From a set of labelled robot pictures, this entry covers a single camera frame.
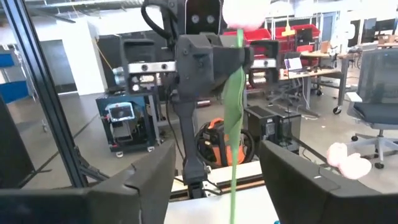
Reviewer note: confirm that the grey office chair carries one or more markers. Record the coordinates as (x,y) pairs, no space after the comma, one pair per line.
(379,77)

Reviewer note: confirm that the blue cabinet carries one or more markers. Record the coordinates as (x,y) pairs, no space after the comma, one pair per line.
(12,90)

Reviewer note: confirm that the glass-sided black computer tower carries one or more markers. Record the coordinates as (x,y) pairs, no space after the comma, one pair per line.
(287,130)

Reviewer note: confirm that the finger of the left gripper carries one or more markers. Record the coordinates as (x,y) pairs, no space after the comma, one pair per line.
(241,59)
(199,65)

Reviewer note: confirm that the grey table mat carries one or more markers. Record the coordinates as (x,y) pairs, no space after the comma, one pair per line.
(202,211)

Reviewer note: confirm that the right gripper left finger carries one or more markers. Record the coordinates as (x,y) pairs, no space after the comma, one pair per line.
(109,205)

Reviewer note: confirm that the red storage bin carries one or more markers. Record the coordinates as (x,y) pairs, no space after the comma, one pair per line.
(261,35)
(306,31)

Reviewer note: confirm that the orange shop vacuum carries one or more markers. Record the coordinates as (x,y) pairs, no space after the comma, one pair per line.
(221,154)

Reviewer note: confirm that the blue equipment cart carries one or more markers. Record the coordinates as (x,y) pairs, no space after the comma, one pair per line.
(124,137)

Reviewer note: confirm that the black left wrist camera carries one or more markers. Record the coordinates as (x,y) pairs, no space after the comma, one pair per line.
(203,18)

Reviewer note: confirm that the black flat panel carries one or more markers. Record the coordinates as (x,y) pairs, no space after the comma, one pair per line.
(15,149)

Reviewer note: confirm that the pink tulip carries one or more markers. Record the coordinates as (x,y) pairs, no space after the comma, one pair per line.
(234,102)
(356,166)
(336,154)

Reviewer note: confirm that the wooden desk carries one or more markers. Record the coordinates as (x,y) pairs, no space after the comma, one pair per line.
(311,74)

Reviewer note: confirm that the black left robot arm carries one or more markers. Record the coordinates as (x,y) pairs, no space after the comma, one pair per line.
(188,140)

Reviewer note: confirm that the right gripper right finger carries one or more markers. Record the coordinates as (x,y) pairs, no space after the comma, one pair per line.
(326,202)

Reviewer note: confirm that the open laptop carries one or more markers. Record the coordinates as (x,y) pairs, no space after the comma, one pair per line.
(293,64)

